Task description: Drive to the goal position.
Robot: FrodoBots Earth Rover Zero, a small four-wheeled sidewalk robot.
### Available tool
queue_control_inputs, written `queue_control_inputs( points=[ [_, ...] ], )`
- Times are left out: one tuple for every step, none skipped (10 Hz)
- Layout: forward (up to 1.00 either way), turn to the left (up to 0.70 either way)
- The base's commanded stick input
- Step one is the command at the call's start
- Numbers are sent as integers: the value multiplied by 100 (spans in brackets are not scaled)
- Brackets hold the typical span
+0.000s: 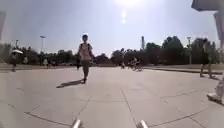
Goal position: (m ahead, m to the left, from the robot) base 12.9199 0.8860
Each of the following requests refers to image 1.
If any tall lamp pole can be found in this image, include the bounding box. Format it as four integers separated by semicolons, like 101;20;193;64
39;35;47;54

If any robot's own part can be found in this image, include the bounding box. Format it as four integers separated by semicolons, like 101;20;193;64
71;118;83;128
136;119;149;128

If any row of trees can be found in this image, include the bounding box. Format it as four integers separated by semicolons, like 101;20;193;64
0;35;224;67

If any grass strip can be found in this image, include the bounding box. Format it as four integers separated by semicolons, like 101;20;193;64
143;63;224;72

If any tower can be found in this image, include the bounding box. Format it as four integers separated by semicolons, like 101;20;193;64
140;35;146;51

